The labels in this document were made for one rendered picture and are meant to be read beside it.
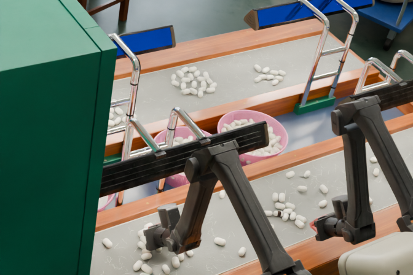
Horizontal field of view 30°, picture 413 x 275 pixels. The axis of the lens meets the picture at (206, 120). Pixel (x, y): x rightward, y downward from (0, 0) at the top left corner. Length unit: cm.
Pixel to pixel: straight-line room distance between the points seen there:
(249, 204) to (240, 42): 168
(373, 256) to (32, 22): 84
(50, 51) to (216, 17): 374
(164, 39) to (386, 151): 100
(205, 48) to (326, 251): 113
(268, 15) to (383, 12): 225
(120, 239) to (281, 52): 134
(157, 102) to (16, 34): 165
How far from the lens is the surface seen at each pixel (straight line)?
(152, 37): 266
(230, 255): 243
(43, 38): 132
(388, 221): 270
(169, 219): 220
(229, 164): 177
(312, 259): 247
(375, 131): 201
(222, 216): 254
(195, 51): 322
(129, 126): 226
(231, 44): 331
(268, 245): 172
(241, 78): 316
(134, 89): 253
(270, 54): 336
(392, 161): 199
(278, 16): 296
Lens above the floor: 252
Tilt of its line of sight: 38 degrees down
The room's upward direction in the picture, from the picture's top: 13 degrees clockwise
